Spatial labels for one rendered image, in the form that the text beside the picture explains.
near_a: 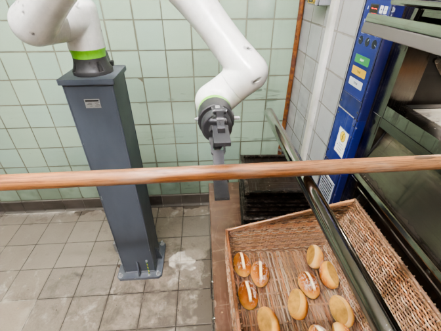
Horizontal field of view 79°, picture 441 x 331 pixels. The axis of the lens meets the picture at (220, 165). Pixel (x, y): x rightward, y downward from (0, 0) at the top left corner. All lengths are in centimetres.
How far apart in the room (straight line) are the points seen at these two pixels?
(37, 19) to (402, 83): 106
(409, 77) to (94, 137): 113
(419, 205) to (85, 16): 117
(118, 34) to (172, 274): 143
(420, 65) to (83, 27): 106
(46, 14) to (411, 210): 113
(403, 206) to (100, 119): 109
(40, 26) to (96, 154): 52
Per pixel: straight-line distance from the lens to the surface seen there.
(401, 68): 95
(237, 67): 75
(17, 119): 214
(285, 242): 113
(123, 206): 144
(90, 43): 114
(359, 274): 42
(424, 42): 66
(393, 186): 95
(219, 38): 77
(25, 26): 103
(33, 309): 197
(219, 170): 49
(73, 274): 200
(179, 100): 176
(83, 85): 115
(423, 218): 87
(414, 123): 89
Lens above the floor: 149
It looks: 34 degrees down
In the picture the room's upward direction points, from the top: straight up
